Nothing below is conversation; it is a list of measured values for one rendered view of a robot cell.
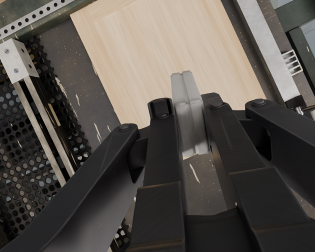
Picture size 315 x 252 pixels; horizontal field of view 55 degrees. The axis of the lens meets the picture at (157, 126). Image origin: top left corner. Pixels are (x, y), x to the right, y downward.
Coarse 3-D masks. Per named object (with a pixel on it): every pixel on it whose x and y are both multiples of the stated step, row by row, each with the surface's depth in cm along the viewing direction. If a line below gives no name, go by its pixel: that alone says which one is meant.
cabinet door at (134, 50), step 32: (96, 0) 95; (128, 0) 94; (160, 0) 93; (192, 0) 92; (96, 32) 95; (128, 32) 94; (160, 32) 94; (192, 32) 93; (224, 32) 92; (96, 64) 96; (128, 64) 95; (160, 64) 94; (192, 64) 93; (224, 64) 92; (128, 96) 95; (160, 96) 95; (224, 96) 93; (256, 96) 92
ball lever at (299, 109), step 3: (300, 105) 87; (312, 105) 83; (297, 108) 87; (300, 108) 87; (303, 108) 86; (306, 108) 85; (309, 108) 84; (312, 108) 83; (297, 111) 87; (300, 111) 87; (303, 111) 87
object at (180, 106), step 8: (176, 72) 21; (176, 80) 19; (176, 88) 17; (176, 96) 16; (184, 96) 16; (176, 104) 15; (184, 104) 15; (176, 112) 15; (184, 112) 15; (176, 120) 15; (184, 120) 15; (184, 128) 15; (184, 136) 16; (192, 136) 16; (184, 144) 16; (192, 144) 16; (184, 152) 16; (192, 152) 16
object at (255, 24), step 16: (240, 0) 89; (240, 16) 92; (256, 16) 89; (256, 32) 89; (256, 48) 91; (272, 48) 89; (272, 64) 89; (272, 80) 90; (288, 80) 89; (288, 96) 89
